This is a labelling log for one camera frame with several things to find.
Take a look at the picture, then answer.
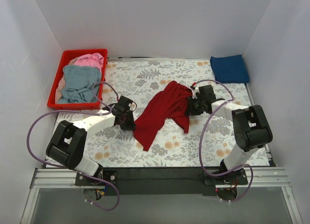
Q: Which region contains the pink t shirt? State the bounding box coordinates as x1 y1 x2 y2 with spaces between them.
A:
73 53 104 70

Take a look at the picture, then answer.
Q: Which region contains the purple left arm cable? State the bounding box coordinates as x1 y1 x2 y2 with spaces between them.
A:
27 81 121 211

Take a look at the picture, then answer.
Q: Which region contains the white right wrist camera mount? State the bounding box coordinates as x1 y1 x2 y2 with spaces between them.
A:
190 82 200 99

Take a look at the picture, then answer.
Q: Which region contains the aluminium frame rail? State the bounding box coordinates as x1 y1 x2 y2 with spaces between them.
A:
21 167 302 224

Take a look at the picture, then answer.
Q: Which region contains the beige t shirt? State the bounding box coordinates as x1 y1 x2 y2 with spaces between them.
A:
55 57 78 103

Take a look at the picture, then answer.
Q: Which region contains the grey blue t shirt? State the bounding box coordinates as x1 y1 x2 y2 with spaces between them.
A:
57 65 102 104

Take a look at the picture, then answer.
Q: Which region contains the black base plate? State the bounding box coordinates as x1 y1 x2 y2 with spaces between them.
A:
75 167 249 197

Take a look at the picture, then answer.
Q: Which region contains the folded blue t shirt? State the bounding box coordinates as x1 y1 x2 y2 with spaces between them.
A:
210 55 250 83

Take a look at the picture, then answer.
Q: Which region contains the floral patterned table mat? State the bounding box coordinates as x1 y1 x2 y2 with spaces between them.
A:
46 58 273 168

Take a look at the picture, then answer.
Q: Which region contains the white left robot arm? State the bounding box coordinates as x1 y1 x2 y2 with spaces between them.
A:
46 96 136 185

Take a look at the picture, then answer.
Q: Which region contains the red plastic bin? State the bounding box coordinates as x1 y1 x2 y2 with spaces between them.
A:
47 48 108 111

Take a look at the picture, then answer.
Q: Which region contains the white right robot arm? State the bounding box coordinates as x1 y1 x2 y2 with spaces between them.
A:
186 84 273 184

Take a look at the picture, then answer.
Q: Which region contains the red t shirt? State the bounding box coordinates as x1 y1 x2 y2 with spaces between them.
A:
133 81 192 151

